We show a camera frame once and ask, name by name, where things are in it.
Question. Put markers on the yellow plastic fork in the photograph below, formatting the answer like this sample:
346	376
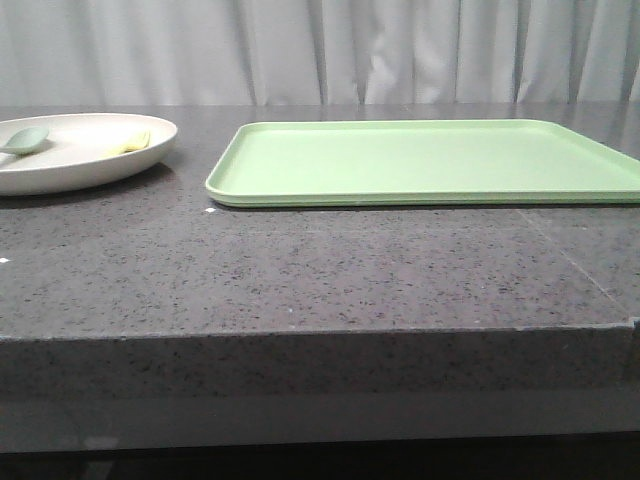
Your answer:
137	141

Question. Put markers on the light green plastic tray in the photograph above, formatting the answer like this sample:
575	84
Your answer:
419	162

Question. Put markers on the white pleated curtain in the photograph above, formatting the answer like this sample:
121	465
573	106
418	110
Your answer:
317	52

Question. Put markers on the pale green plastic spoon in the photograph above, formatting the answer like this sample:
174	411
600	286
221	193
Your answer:
28	141

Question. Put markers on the beige round plate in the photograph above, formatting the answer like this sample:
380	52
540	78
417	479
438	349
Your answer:
73	158

